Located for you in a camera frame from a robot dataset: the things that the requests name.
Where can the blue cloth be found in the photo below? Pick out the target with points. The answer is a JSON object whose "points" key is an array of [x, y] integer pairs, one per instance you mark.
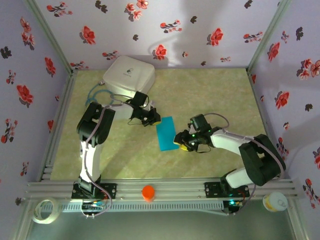
{"points": [[166, 136]]}

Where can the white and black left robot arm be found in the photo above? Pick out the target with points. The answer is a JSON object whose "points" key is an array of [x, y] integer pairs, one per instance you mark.
{"points": [[92, 160]]}

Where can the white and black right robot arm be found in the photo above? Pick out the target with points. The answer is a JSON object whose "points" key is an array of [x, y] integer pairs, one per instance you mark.
{"points": [[225, 141]]}

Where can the white square case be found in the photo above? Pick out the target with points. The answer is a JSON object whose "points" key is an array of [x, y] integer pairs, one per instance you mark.
{"points": [[127, 75]]}

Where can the blue stethoscope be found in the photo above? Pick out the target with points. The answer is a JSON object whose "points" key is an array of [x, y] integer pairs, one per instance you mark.
{"points": [[101, 82]]}

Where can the small circuit board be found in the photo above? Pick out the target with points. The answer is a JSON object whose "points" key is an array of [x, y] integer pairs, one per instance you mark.
{"points": [[232, 205], [93, 206]]}

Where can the white and yellow cup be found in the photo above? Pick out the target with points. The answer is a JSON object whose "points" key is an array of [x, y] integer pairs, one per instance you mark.
{"points": [[275, 202]]}

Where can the clear tape roll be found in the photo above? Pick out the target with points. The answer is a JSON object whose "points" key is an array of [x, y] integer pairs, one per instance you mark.
{"points": [[37, 212]]}

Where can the aluminium front rail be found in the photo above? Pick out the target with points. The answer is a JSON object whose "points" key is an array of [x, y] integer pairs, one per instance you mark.
{"points": [[175, 190]]}

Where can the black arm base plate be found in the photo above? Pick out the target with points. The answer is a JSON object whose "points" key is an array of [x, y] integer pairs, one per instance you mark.
{"points": [[111, 187], [212, 188]]}

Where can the aluminium side rail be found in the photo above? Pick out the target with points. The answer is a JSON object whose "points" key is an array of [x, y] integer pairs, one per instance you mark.
{"points": [[260, 100], [58, 125]]}

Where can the aluminium corner post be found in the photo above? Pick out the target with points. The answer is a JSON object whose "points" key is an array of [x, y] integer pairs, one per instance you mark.
{"points": [[270, 32], [50, 32]]}

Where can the aluminium frame leg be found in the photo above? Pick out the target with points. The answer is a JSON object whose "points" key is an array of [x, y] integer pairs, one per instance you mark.
{"points": [[23, 220], [297, 222]]}

